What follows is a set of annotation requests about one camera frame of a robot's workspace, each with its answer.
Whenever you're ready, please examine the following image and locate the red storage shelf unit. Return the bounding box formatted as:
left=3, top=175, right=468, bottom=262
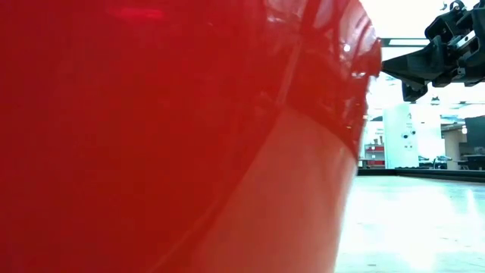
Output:
left=363, top=143, right=386, bottom=168

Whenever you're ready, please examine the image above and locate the black table edge rail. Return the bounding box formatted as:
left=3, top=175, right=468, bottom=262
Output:
left=357, top=168, right=485, bottom=184

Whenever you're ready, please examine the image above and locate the black desk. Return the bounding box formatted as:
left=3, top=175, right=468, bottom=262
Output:
left=457, top=152, right=485, bottom=171

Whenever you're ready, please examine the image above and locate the dark monitor screen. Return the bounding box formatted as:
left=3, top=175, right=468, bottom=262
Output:
left=465, top=115, right=485, bottom=153

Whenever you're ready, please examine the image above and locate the white room pillar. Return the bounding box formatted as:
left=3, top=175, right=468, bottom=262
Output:
left=381, top=103, right=420, bottom=170

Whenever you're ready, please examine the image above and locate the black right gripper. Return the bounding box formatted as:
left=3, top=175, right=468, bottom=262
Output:
left=380, top=0, right=485, bottom=103

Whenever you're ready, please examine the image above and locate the beige cabinet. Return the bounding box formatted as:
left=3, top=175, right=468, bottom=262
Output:
left=440, top=124, right=468, bottom=171

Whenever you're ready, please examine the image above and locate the ceiling light bar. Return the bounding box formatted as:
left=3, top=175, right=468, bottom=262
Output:
left=380, top=37, right=431, bottom=49

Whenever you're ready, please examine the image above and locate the glossy red plastic bowl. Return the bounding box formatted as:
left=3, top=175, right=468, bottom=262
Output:
left=0, top=0, right=383, bottom=273

